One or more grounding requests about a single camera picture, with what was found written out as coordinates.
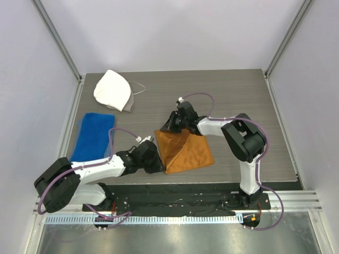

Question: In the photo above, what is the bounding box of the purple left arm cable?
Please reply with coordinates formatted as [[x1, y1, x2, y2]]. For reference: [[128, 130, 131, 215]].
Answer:
[[38, 126, 141, 231]]

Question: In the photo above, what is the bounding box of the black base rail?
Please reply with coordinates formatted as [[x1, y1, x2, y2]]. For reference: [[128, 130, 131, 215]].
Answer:
[[83, 183, 271, 217]]

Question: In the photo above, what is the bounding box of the white slotted cable duct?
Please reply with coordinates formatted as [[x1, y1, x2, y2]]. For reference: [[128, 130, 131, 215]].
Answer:
[[44, 213, 243, 225]]

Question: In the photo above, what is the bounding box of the right aluminium frame post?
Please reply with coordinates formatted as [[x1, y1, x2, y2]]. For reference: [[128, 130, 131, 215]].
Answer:
[[264, 0, 314, 78]]

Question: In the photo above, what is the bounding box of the white cloth cap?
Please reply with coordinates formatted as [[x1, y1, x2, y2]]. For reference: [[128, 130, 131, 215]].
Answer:
[[93, 70, 134, 112]]

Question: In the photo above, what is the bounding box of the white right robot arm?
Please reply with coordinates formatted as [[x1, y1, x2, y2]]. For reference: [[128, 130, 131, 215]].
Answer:
[[160, 102, 267, 209]]

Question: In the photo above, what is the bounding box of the aluminium frame post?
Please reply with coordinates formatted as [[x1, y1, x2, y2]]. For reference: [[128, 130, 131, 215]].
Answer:
[[31, 0, 82, 82], [264, 0, 314, 78]]

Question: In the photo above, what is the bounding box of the orange satin napkin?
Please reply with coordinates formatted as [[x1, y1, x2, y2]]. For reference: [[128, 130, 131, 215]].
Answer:
[[155, 130, 214, 174]]

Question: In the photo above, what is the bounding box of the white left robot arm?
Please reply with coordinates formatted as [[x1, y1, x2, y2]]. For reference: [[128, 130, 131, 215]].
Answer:
[[34, 137, 165, 214]]

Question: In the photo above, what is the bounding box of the left aluminium frame post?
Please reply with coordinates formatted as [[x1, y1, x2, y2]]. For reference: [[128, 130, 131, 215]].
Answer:
[[31, 0, 82, 82]]

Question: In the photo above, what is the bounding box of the blue towel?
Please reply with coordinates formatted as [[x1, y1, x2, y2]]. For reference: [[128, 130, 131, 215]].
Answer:
[[70, 113, 115, 162]]

